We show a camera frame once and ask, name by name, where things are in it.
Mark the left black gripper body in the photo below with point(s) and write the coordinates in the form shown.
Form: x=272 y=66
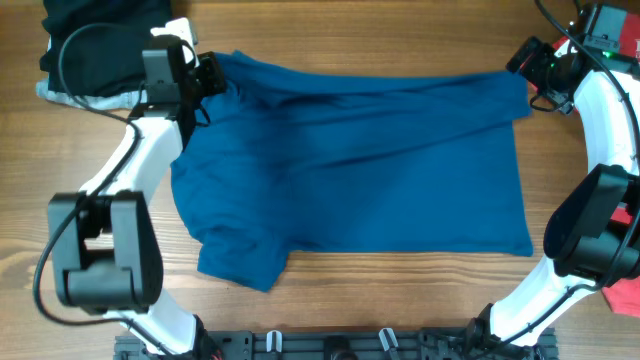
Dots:
x=205 y=77

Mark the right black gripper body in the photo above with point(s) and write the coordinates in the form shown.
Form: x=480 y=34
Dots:
x=541 y=70

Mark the blue polo shirt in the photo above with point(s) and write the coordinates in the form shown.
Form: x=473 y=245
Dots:
x=289 y=161

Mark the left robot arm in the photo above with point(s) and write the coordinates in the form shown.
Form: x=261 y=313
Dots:
x=106 y=258

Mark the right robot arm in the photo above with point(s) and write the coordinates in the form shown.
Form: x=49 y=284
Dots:
x=511 y=327

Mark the light grey folded garment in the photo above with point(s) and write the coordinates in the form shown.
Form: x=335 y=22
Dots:
x=126 y=100

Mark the black folded garment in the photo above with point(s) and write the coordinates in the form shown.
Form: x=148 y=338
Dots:
x=96 y=45

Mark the red t-shirt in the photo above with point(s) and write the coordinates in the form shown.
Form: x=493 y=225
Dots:
x=594 y=234

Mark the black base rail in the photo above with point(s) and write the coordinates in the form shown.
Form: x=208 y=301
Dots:
x=425 y=344

